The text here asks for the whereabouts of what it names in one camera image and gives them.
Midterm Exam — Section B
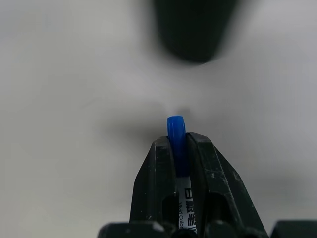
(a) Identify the blue capped whiteboard marker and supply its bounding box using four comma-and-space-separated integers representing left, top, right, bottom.
166, 115, 199, 233

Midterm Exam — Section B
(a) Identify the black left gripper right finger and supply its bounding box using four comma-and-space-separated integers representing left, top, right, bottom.
186, 132, 269, 236

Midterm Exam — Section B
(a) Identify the black round pen holder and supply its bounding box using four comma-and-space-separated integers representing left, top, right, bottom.
151, 0, 240, 65

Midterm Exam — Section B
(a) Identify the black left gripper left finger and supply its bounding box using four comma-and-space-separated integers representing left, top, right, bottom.
128, 135, 180, 223

